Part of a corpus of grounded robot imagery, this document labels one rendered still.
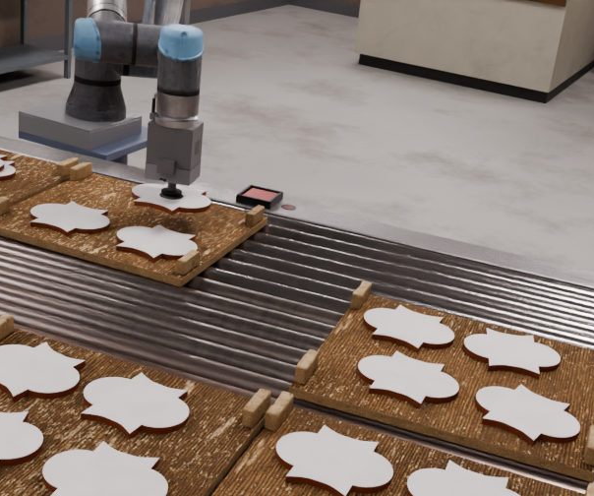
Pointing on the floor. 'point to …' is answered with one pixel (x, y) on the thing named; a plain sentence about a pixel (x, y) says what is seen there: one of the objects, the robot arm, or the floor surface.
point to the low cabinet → (485, 42)
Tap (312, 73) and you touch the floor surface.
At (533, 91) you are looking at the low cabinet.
